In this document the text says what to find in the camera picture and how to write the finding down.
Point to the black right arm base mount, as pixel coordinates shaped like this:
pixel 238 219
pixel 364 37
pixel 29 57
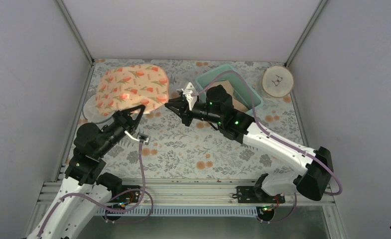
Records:
pixel 255 194

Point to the floral tulip mesh laundry bag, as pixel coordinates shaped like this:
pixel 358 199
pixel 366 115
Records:
pixel 126 87

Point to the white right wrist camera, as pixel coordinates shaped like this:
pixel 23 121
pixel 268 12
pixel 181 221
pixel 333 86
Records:
pixel 190 94

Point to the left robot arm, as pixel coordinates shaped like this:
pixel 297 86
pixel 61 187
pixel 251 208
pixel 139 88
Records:
pixel 85 188

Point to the floral patterned table mat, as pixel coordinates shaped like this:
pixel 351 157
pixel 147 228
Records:
pixel 198 151

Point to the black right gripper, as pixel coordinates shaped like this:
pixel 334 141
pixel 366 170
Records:
pixel 184 112

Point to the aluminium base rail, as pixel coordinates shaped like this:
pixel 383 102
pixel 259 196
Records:
pixel 185 192

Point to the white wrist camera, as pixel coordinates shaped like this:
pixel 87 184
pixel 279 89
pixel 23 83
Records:
pixel 190 94
pixel 139 137

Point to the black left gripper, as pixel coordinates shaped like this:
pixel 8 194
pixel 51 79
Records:
pixel 122 118

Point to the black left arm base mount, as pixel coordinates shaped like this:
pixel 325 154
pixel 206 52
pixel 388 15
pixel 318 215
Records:
pixel 122 194

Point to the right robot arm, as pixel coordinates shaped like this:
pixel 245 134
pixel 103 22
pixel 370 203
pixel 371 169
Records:
pixel 311 168

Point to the mint green plastic bin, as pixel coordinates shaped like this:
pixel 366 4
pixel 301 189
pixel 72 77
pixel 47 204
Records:
pixel 243 91

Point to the white round mesh laundry bag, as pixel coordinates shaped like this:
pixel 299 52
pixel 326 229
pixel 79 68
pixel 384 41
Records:
pixel 90 111

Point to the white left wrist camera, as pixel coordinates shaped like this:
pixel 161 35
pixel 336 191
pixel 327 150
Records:
pixel 139 137

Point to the round cream mesh laundry bag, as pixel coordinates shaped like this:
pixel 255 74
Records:
pixel 277 82

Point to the beige bra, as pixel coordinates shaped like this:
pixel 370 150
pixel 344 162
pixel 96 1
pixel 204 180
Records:
pixel 230 90

